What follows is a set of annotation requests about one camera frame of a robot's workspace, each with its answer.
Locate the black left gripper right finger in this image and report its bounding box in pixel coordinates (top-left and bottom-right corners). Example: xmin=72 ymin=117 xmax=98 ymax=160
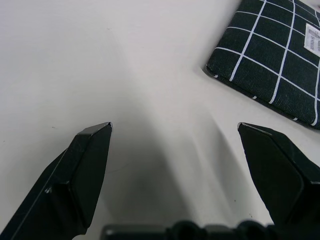
xmin=237 ymin=121 xmax=320 ymax=227

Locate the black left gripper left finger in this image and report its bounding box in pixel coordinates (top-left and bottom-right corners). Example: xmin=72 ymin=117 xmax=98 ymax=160
xmin=0 ymin=121 xmax=113 ymax=240

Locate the dark green grid-pattern fabric pouch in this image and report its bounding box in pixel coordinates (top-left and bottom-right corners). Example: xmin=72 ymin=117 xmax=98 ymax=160
xmin=205 ymin=0 xmax=320 ymax=131

